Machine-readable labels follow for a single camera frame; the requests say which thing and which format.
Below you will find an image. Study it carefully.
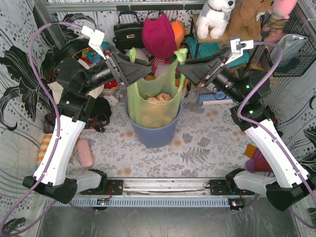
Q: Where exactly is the blue floor mop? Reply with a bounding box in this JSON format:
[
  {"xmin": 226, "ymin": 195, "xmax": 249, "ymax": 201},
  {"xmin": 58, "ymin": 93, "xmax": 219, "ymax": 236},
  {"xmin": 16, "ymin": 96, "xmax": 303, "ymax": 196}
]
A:
[{"xmin": 197, "ymin": 91, "xmax": 234, "ymax": 106}]

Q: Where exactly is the green plastic trash bag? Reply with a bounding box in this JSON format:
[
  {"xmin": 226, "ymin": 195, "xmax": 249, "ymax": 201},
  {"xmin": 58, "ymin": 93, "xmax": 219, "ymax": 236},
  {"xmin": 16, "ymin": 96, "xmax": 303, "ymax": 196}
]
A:
[{"xmin": 127, "ymin": 48, "xmax": 188, "ymax": 128}]

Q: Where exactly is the blue plastic trash bin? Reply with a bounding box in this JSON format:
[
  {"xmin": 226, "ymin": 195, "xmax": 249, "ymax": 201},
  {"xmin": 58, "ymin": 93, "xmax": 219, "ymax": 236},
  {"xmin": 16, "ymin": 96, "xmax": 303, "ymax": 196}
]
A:
[{"xmin": 124, "ymin": 99, "xmax": 182, "ymax": 148}]

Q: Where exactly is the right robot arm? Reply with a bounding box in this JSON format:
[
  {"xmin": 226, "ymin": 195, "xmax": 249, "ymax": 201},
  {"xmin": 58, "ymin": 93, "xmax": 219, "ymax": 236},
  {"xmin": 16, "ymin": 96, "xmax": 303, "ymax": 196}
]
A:
[{"xmin": 177, "ymin": 56, "xmax": 316, "ymax": 211}]

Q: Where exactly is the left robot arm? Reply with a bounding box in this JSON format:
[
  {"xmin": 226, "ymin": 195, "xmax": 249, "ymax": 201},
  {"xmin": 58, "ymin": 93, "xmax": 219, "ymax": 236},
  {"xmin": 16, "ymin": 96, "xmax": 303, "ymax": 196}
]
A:
[{"xmin": 22, "ymin": 45, "xmax": 151, "ymax": 204}]

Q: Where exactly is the magenta fabric bag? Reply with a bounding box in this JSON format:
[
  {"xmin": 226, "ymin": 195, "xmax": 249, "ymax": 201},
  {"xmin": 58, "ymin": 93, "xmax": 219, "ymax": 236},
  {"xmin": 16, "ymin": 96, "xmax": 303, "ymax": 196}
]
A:
[{"xmin": 142, "ymin": 13, "xmax": 177, "ymax": 59}]

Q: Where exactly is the cream canvas tote bag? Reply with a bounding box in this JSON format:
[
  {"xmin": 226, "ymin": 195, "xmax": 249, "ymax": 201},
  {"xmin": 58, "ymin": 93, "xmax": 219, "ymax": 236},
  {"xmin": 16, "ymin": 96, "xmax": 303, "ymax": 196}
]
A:
[{"xmin": 48, "ymin": 81, "xmax": 104, "ymax": 105}]

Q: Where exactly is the teal folded cloth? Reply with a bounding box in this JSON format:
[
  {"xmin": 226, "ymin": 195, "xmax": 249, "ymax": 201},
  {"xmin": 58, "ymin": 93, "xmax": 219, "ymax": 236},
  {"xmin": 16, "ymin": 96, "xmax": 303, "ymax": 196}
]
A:
[{"xmin": 185, "ymin": 37, "xmax": 250, "ymax": 68}]

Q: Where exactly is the colourful folded clothes stack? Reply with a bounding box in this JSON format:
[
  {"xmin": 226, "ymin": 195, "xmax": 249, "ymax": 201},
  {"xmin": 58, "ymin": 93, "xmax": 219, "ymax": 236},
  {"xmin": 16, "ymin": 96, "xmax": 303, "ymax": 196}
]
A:
[{"xmin": 81, "ymin": 47, "xmax": 101, "ymax": 65}]

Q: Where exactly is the white fluffy plush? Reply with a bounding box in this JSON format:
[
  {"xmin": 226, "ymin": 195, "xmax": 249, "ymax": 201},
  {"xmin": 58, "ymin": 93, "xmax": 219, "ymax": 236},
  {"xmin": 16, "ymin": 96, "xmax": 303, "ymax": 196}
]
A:
[{"xmin": 103, "ymin": 95, "xmax": 119, "ymax": 107}]

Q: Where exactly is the pink round plush doll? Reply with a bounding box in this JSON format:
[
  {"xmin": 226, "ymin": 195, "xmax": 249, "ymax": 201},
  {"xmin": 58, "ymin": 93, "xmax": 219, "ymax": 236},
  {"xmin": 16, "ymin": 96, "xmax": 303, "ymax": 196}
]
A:
[{"xmin": 151, "ymin": 57, "xmax": 172, "ymax": 78}]

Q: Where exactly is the brown teddy bear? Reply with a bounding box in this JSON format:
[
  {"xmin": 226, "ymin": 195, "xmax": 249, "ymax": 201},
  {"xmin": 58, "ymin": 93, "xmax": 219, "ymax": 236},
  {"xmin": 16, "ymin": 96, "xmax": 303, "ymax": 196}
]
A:
[{"xmin": 228, "ymin": 0, "xmax": 274, "ymax": 39}]

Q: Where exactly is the black leather handbag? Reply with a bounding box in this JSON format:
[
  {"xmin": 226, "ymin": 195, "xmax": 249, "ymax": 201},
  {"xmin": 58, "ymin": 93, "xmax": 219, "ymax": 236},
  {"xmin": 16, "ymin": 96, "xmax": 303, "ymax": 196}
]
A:
[{"xmin": 113, "ymin": 11, "xmax": 145, "ymax": 51}]

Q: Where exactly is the white plush dog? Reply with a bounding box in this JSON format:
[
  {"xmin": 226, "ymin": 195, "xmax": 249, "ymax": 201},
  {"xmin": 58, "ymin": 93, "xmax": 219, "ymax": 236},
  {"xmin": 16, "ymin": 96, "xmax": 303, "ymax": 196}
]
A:
[{"xmin": 196, "ymin": 0, "xmax": 236, "ymax": 39}]

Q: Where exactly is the wooden shelf rack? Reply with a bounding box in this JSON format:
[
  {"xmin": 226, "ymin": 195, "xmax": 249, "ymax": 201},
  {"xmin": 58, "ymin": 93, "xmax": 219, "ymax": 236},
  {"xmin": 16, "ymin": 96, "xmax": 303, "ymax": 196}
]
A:
[{"xmin": 189, "ymin": 14, "xmax": 262, "ymax": 58}]

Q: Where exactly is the crumpled brown paper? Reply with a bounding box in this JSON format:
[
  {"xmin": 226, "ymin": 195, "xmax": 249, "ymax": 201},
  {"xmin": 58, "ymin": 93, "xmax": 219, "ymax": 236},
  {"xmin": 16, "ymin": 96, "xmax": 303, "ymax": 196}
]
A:
[{"xmin": 147, "ymin": 93, "xmax": 172, "ymax": 101}]

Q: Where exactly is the orange plush toy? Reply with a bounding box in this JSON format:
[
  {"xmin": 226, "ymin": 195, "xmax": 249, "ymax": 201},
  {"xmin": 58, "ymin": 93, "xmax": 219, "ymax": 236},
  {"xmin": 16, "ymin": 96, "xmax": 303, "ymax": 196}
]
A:
[{"xmin": 171, "ymin": 21, "xmax": 185, "ymax": 48}]

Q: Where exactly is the silver foil pouch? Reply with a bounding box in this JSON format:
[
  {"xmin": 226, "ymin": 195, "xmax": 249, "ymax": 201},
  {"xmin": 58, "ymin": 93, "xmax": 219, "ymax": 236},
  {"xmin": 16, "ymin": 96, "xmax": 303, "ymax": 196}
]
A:
[{"xmin": 278, "ymin": 34, "xmax": 308, "ymax": 67}]

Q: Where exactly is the pink plush toy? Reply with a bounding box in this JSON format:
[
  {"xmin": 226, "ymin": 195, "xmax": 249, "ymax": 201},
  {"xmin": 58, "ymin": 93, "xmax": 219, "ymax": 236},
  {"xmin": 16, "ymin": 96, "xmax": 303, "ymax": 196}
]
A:
[{"xmin": 268, "ymin": 0, "xmax": 297, "ymax": 24}]

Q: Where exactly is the pink case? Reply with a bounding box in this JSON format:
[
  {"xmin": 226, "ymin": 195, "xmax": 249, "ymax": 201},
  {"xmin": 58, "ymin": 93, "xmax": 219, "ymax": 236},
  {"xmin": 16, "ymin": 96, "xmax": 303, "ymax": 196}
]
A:
[{"xmin": 77, "ymin": 139, "xmax": 93, "ymax": 168}]

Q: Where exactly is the orange checkered cloth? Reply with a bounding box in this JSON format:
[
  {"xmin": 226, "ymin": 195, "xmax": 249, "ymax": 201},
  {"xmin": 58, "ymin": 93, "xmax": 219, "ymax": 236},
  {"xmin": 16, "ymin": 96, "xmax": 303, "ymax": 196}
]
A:
[{"xmin": 37, "ymin": 134, "xmax": 52, "ymax": 163}]

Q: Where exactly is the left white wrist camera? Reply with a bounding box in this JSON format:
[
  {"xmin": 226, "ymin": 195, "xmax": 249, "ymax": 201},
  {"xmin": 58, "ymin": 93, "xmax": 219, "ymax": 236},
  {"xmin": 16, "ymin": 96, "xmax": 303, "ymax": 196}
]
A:
[{"xmin": 81, "ymin": 26, "xmax": 106, "ymax": 59}]

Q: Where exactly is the dark brown strap bag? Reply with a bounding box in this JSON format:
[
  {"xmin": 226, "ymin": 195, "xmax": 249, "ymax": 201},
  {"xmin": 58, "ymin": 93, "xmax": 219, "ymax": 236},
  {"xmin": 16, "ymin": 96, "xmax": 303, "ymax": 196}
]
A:
[{"xmin": 43, "ymin": 97, "xmax": 112, "ymax": 134}]

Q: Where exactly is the black wire basket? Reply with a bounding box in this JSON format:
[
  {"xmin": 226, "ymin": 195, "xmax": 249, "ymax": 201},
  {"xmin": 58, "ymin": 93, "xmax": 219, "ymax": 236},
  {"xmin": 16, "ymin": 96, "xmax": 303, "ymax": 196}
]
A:
[{"xmin": 261, "ymin": 11, "xmax": 316, "ymax": 78}]

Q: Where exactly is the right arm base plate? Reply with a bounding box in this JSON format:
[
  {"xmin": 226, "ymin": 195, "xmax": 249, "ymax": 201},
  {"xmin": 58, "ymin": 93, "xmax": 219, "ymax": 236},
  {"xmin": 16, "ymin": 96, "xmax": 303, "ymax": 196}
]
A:
[{"xmin": 205, "ymin": 179, "xmax": 255, "ymax": 196}]

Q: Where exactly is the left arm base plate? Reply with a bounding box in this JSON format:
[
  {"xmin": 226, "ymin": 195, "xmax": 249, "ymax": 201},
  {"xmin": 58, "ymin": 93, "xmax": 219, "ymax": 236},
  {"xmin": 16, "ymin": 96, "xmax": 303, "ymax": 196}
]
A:
[{"xmin": 80, "ymin": 180, "xmax": 123, "ymax": 196}]

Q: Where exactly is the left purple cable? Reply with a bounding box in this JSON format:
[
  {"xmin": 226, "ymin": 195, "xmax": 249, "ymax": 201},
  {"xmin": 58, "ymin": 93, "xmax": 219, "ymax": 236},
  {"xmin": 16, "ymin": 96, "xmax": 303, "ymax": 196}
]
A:
[{"xmin": 0, "ymin": 21, "xmax": 87, "ymax": 235}]

